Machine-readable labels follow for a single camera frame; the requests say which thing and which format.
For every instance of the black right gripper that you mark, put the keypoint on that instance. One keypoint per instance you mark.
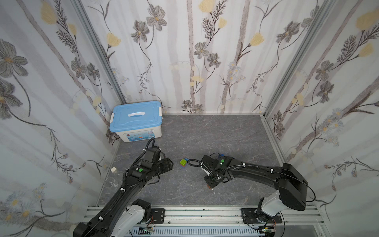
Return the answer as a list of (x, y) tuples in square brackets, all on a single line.
[(206, 163)]

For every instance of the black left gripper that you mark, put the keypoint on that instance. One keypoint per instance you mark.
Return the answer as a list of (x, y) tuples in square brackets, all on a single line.
[(166, 164)]

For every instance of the lime green lego brick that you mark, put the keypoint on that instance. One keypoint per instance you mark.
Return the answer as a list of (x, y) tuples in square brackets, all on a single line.
[(183, 162)]

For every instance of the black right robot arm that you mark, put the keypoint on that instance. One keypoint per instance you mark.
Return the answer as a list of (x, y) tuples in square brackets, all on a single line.
[(291, 189)]

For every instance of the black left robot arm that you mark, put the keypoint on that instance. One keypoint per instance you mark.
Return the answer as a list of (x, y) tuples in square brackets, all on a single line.
[(121, 213)]

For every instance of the blue lid storage box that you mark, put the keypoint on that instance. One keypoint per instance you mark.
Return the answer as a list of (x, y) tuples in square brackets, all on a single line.
[(137, 121)]

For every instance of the clear glass flask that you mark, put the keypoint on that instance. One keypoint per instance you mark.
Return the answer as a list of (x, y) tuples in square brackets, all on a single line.
[(114, 179)]

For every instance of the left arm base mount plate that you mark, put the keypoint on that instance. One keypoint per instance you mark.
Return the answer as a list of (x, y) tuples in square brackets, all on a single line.
[(154, 216)]

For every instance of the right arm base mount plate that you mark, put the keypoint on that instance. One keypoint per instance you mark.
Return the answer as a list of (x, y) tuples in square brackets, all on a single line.
[(251, 216)]

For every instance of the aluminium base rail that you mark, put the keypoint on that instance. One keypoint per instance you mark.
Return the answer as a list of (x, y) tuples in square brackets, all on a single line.
[(226, 221)]

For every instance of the aluminium frame corner post left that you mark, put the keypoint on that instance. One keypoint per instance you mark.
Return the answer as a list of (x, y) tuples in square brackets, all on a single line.
[(99, 50)]

